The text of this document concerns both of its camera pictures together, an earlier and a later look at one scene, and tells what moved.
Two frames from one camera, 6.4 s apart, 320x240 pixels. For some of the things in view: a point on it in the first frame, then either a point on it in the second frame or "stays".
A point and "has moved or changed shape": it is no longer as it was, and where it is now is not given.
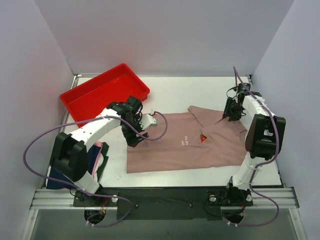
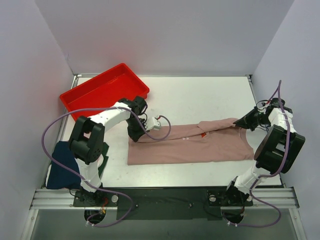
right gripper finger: [229, 120] to [252, 128]
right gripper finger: [224, 116] to [246, 121]
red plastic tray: [91, 99] stays
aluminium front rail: [64, 198] stays
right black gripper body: [231, 110] to [250, 120]
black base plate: [156, 203] stays
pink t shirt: [199, 138] has moved or changed shape
